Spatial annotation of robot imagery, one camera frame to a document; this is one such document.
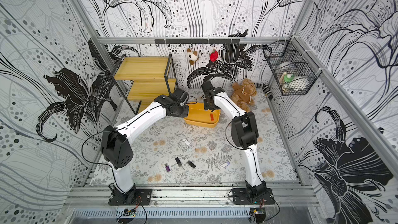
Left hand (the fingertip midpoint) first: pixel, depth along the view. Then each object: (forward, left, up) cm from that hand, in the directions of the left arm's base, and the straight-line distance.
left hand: (184, 114), depth 88 cm
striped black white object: (+34, -60, -13) cm, 70 cm away
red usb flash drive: (+8, -17, -13) cm, 23 cm away
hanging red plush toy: (+33, -16, +17) cm, 41 cm away
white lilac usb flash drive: (-23, -26, -13) cm, 37 cm away
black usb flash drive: (-23, +2, -14) cm, 27 cm away
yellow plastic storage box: (+8, -8, -15) cm, 19 cm away
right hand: (+13, -18, -6) cm, 22 cm away
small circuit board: (-46, +21, -17) cm, 53 cm away
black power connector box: (-44, -39, -14) cm, 61 cm away
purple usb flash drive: (-26, +8, -14) cm, 30 cm away
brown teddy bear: (+21, -38, -5) cm, 43 cm away
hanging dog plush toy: (+31, -4, +18) cm, 36 cm away
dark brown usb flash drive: (-24, -6, -14) cm, 28 cm away
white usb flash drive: (-11, -1, -14) cm, 18 cm away
